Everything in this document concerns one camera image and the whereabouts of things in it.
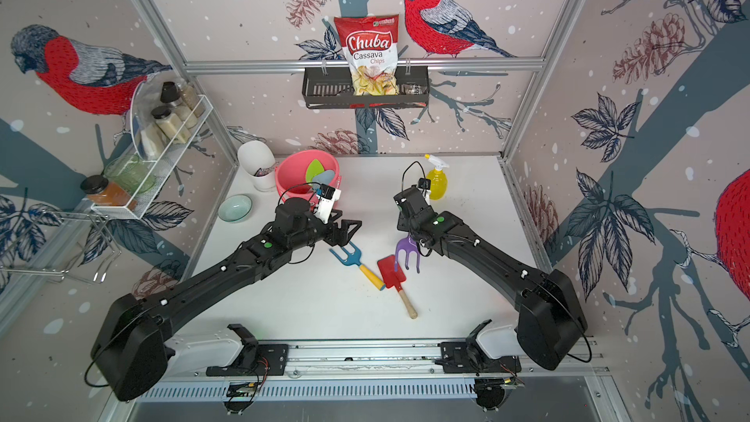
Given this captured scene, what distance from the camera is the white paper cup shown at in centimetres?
103

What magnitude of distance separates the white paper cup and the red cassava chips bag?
0.43 m

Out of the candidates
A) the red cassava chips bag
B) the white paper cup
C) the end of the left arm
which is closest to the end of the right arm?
the end of the left arm

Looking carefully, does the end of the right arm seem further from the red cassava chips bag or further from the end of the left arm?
the red cassava chips bag
